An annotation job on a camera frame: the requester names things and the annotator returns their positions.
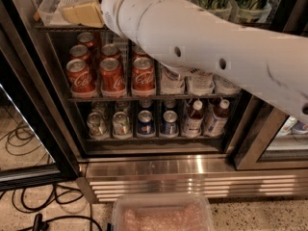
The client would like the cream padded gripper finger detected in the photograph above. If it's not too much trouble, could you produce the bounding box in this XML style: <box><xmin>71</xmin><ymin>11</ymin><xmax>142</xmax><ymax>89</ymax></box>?
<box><xmin>61</xmin><ymin>0</ymin><xmax>104</xmax><ymax>28</ymax></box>

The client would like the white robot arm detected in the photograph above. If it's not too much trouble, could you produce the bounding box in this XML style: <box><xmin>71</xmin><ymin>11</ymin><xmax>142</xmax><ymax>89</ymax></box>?
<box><xmin>60</xmin><ymin>0</ymin><xmax>308</xmax><ymax>123</ymax></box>

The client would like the back left cola can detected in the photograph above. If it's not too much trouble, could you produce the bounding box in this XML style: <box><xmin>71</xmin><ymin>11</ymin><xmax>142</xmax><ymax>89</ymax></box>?
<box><xmin>77</xmin><ymin>32</ymin><xmax>97</xmax><ymax>51</ymax></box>

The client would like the second row left cola can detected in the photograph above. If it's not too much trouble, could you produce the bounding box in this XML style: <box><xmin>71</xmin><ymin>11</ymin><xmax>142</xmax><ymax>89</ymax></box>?
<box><xmin>69</xmin><ymin>44</ymin><xmax>92</xmax><ymax>65</ymax></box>

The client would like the second row cola can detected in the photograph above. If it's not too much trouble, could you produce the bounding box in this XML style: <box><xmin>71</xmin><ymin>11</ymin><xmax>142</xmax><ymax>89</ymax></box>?
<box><xmin>100</xmin><ymin>43</ymin><xmax>122</xmax><ymax>62</ymax></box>
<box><xmin>69</xmin><ymin>44</ymin><xmax>92</xmax><ymax>65</ymax></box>
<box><xmin>132</xmin><ymin>45</ymin><xmax>148</xmax><ymax>59</ymax></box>

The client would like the second row middle cola can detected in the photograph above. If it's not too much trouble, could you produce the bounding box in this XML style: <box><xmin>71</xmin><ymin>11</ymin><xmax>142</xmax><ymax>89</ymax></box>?
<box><xmin>100</xmin><ymin>43</ymin><xmax>122</xmax><ymax>62</ymax></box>

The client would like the second row right cola can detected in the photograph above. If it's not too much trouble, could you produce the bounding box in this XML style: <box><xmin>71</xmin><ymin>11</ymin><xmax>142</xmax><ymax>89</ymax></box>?
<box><xmin>132</xmin><ymin>45</ymin><xmax>148</xmax><ymax>59</ymax></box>

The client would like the front left Coca-Cola can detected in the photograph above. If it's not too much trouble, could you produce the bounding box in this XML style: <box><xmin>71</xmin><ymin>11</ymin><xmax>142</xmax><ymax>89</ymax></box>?
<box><xmin>65</xmin><ymin>59</ymin><xmax>97</xmax><ymax>99</ymax></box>

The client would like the coca-cola can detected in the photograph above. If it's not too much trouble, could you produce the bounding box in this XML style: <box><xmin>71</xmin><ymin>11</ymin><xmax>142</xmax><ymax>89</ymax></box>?
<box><xmin>65</xmin><ymin>59</ymin><xmax>97</xmax><ymax>99</ymax></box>
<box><xmin>100</xmin><ymin>58</ymin><xmax>126</xmax><ymax>97</ymax></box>
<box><xmin>132</xmin><ymin>57</ymin><xmax>156</xmax><ymax>96</ymax></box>

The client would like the front middle Coca-Cola can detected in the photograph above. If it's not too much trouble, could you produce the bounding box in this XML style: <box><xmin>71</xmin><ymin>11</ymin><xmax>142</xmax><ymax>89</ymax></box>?
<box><xmin>100</xmin><ymin>58</ymin><xmax>126</xmax><ymax>97</ymax></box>

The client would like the front right Coca-Cola can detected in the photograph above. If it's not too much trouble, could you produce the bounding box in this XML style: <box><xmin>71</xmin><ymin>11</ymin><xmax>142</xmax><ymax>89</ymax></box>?
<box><xmin>132</xmin><ymin>57</ymin><xmax>156</xmax><ymax>96</ymax></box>

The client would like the left blue Pepsi can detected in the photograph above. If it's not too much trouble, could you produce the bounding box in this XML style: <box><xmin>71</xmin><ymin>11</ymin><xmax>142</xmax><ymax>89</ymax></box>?
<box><xmin>137</xmin><ymin>110</ymin><xmax>155</xmax><ymax>138</ymax></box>

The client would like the blue pepsi can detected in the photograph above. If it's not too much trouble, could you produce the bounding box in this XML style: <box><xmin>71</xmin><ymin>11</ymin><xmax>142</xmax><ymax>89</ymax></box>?
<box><xmin>161</xmin><ymin>110</ymin><xmax>179</xmax><ymax>138</ymax></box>
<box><xmin>137</xmin><ymin>110</ymin><xmax>155</xmax><ymax>138</ymax></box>

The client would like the right blue Pepsi can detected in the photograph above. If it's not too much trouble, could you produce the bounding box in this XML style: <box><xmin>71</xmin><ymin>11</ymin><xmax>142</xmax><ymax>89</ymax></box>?
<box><xmin>161</xmin><ymin>110</ymin><xmax>179</xmax><ymax>138</ymax></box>

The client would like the open fridge glass door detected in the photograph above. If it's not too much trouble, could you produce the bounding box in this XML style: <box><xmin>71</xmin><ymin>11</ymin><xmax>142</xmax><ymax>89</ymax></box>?
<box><xmin>0</xmin><ymin>29</ymin><xmax>77</xmax><ymax>191</ymax></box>

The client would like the right green tall can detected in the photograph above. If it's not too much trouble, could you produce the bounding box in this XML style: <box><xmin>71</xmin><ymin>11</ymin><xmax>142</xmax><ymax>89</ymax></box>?
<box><xmin>231</xmin><ymin>0</ymin><xmax>275</xmax><ymax>24</ymax></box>

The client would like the stainless steel fridge base grille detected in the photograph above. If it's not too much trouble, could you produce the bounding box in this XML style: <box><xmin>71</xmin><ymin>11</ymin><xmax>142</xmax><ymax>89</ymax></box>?
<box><xmin>77</xmin><ymin>155</ymin><xmax>308</xmax><ymax>203</ymax></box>

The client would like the blue can behind right door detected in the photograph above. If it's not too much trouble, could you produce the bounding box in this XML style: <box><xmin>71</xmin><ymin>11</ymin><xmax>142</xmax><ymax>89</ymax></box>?
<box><xmin>292</xmin><ymin>121</ymin><xmax>308</xmax><ymax>135</ymax></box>

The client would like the empty white tray far left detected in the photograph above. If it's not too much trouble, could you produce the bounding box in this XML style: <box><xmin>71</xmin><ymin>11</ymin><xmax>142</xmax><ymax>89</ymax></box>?
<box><xmin>38</xmin><ymin>0</ymin><xmax>78</xmax><ymax>26</ymax></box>

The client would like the left front water bottle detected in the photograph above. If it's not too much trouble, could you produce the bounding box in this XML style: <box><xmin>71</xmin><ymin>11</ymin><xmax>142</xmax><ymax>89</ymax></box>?
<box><xmin>161</xmin><ymin>66</ymin><xmax>185</xmax><ymax>94</ymax></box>

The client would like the water bottle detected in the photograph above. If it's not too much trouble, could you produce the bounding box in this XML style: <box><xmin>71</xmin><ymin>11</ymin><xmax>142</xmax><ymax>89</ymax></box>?
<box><xmin>214</xmin><ymin>75</ymin><xmax>241</xmax><ymax>94</ymax></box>
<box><xmin>188</xmin><ymin>73</ymin><xmax>215</xmax><ymax>95</ymax></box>
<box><xmin>161</xmin><ymin>66</ymin><xmax>185</xmax><ymax>94</ymax></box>

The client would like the middle front water bottle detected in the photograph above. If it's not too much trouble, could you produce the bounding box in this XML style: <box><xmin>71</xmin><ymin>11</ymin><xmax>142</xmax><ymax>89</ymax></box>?
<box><xmin>188</xmin><ymin>73</ymin><xmax>215</xmax><ymax>95</ymax></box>

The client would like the right front water bottle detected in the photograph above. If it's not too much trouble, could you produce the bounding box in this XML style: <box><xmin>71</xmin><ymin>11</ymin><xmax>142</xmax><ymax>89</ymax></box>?
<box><xmin>214</xmin><ymin>75</ymin><xmax>241</xmax><ymax>94</ymax></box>

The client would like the left brown tea bottle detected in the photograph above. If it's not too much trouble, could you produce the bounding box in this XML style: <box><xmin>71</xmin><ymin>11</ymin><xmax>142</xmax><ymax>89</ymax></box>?
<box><xmin>182</xmin><ymin>99</ymin><xmax>204</xmax><ymax>138</ymax></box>

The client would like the brown tea bottle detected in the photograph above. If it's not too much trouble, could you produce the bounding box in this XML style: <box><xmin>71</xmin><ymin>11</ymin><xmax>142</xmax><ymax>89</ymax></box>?
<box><xmin>182</xmin><ymin>99</ymin><xmax>204</xmax><ymax>138</ymax></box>
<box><xmin>204</xmin><ymin>99</ymin><xmax>230</xmax><ymax>137</ymax></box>

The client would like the right brown tea bottle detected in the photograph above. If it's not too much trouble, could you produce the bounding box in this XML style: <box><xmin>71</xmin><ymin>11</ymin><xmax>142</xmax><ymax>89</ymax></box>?
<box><xmin>204</xmin><ymin>99</ymin><xmax>230</xmax><ymax>137</ymax></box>

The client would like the clear plastic bin with bubblewrap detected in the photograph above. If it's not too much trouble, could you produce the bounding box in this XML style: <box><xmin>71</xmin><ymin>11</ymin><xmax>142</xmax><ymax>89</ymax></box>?
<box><xmin>112</xmin><ymin>193</ymin><xmax>215</xmax><ymax>231</ymax></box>

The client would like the black floor cable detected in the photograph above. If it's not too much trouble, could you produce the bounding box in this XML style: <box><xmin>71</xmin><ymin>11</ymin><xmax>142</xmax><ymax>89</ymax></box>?
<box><xmin>0</xmin><ymin>183</ymin><xmax>104</xmax><ymax>231</ymax></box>

